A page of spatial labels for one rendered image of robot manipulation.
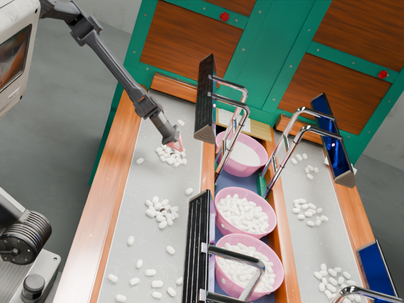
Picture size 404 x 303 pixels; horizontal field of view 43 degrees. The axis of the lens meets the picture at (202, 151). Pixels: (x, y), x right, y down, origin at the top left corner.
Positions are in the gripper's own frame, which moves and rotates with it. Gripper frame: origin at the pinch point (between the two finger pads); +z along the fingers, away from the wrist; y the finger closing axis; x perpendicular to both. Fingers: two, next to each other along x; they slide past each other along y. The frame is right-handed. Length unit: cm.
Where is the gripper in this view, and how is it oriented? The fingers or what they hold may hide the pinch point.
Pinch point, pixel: (181, 149)
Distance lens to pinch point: 210.3
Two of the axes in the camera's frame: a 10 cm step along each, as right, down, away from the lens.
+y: 0.3, -5.5, 8.4
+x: -8.6, 4.1, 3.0
